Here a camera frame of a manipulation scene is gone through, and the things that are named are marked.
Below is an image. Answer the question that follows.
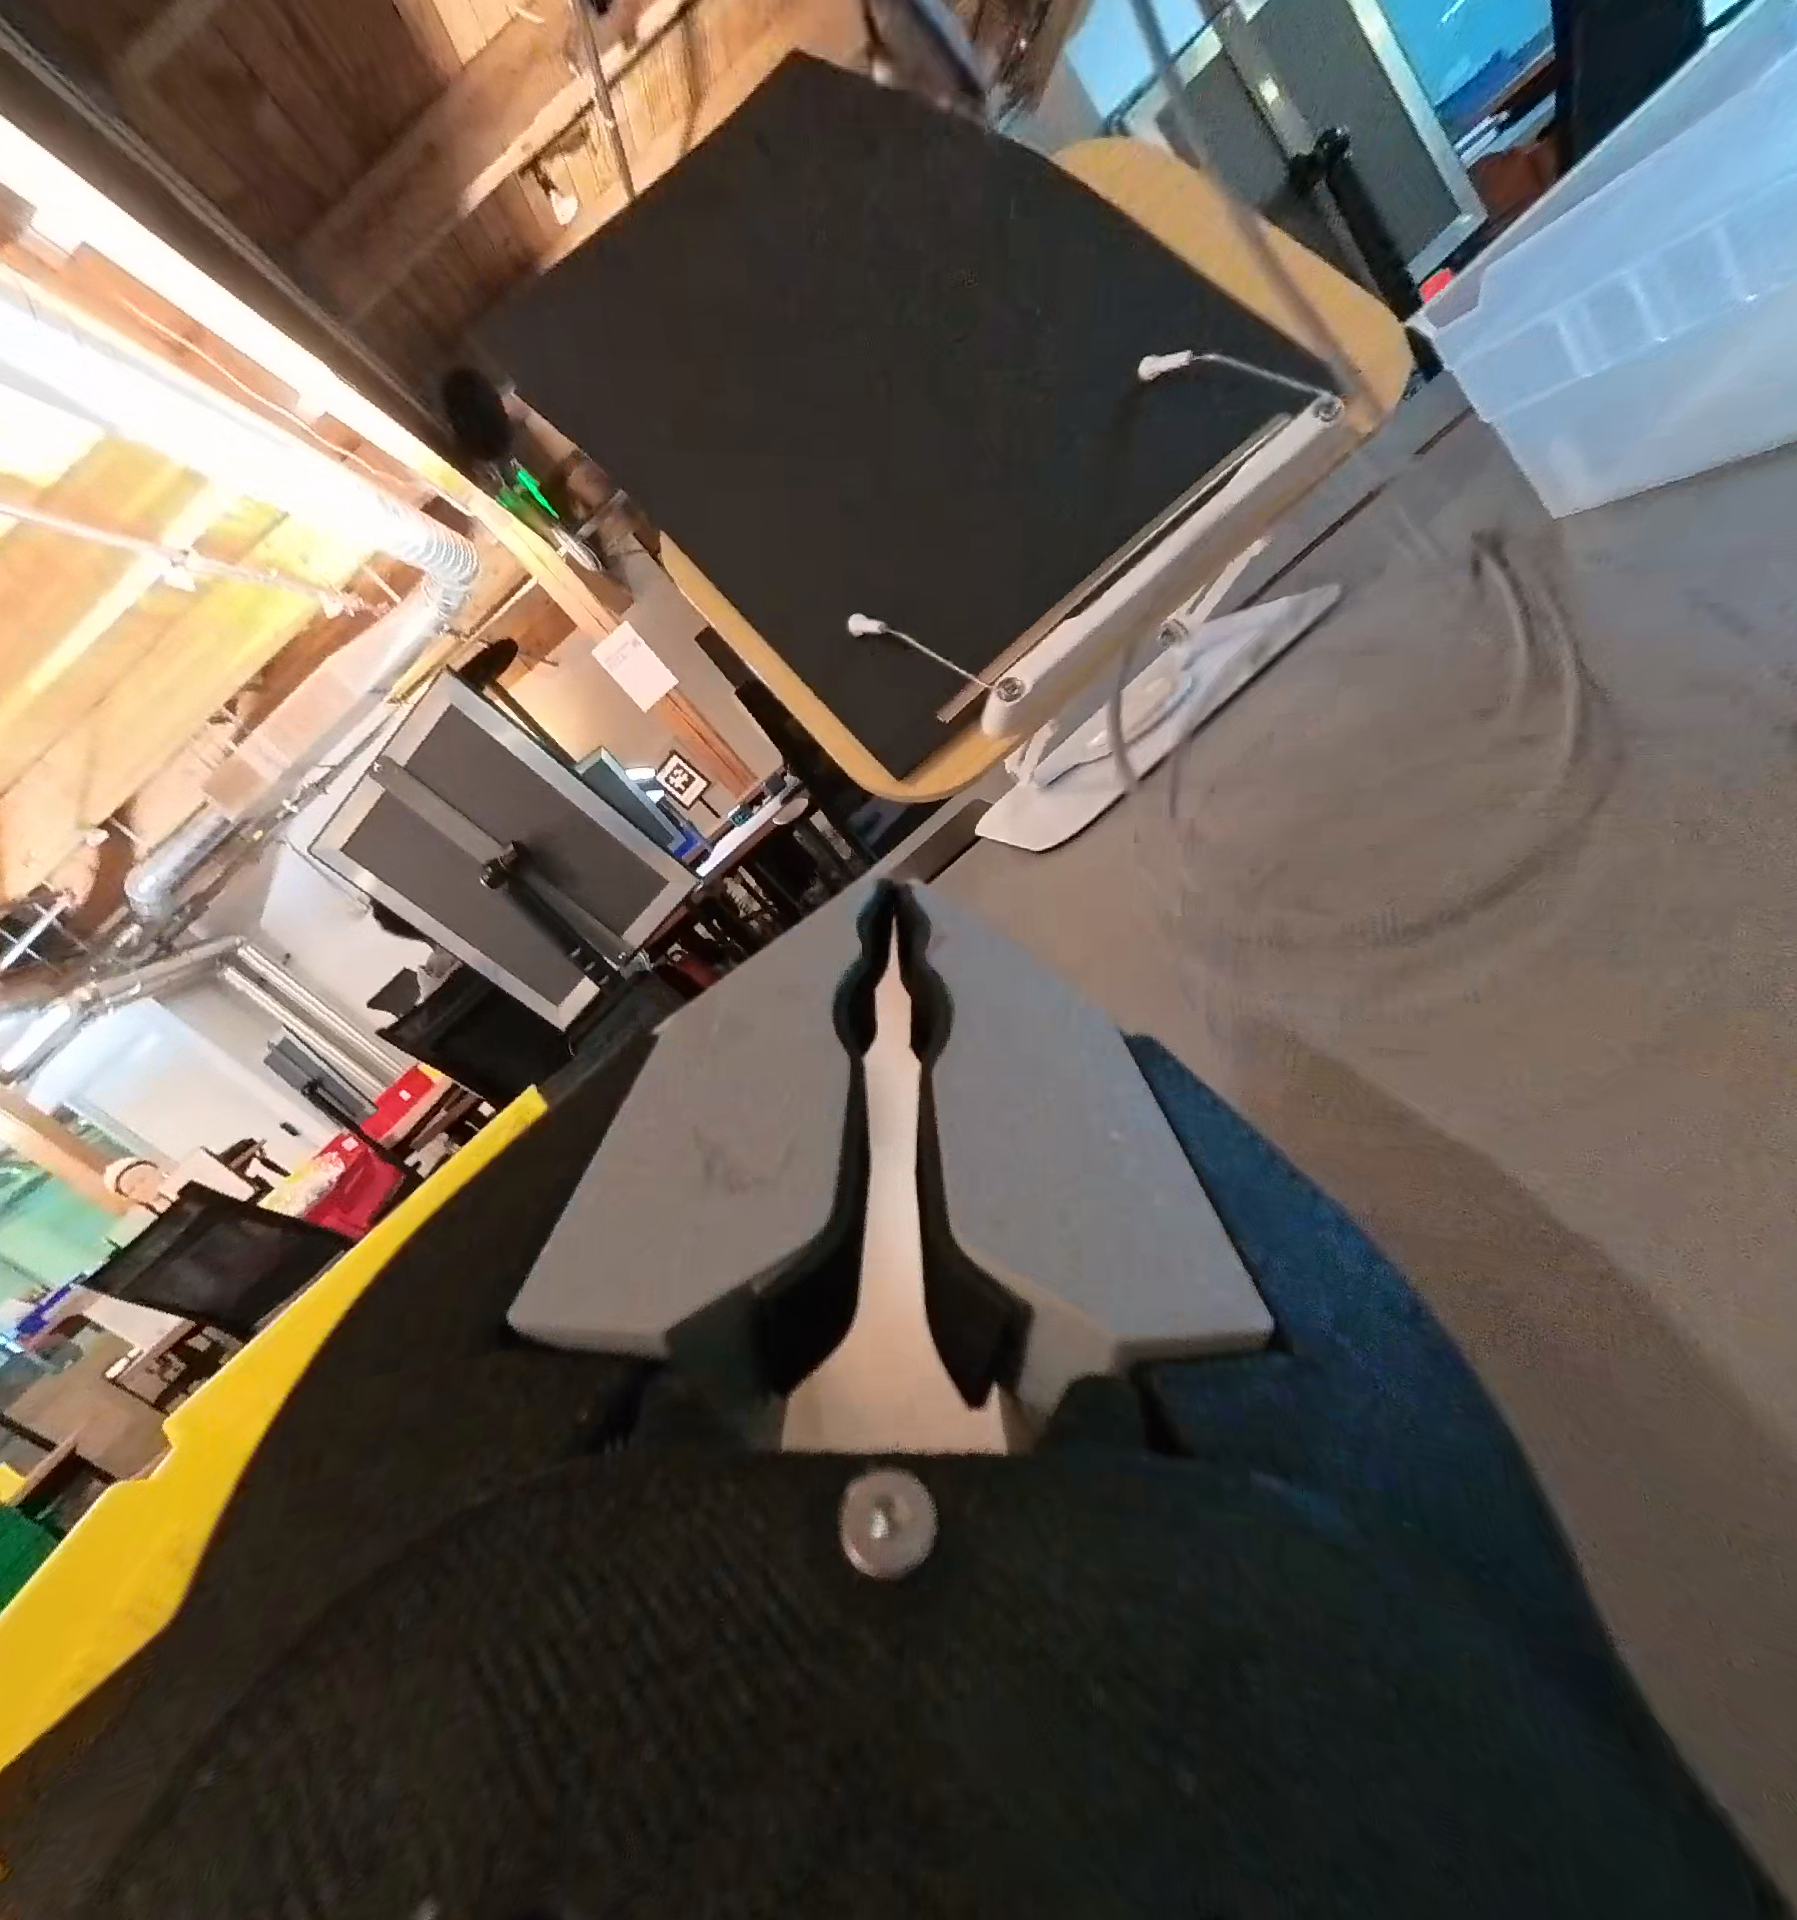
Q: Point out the clear plastic bin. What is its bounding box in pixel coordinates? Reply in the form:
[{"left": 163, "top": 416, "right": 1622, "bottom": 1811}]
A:
[{"left": 1415, "top": 22, "right": 1797, "bottom": 520}]

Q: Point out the black device with green light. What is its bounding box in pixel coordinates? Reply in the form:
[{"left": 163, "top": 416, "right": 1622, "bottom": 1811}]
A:
[{"left": 436, "top": 363, "right": 601, "bottom": 563}]

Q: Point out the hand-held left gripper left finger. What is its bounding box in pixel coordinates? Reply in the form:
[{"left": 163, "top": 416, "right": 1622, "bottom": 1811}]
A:
[{"left": 507, "top": 881, "right": 901, "bottom": 1397}]

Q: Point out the red plastic crate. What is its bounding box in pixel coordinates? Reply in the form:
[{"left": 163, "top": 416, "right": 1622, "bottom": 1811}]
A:
[{"left": 259, "top": 1062, "right": 463, "bottom": 1239}]

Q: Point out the grey framed panel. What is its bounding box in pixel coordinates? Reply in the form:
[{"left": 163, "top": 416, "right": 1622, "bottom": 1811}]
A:
[
  {"left": 1168, "top": 0, "right": 1485, "bottom": 279},
  {"left": 310, "top": 669, "right": 697, "bottom": 1033}
]

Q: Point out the yellow plastic bin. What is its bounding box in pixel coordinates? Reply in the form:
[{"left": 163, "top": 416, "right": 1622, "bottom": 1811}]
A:
[{"left": 0, "top": 1086, "right": 554, "bottom": 1920}]

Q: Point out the white paper notice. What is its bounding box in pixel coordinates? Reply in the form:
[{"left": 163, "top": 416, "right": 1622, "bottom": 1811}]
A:
[{"left": 591, "top": 621, "right": 683, "bottom": 707}]

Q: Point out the black board with wooden rim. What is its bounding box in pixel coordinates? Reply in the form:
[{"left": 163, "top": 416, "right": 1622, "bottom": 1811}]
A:
[{"left": 461, "top": 48, "right": 1417, "bottom": 804}]

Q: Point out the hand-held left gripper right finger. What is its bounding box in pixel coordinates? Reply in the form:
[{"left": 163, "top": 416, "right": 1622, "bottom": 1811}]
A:
[{"left": 891, "top": 881, "right": 1279, "bottom": 1411}]

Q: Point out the black monitor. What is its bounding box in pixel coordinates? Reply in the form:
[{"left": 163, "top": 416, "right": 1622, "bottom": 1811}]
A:
[{"left": 80, "top": 1182, "right": 351, "bottom": 1343}]

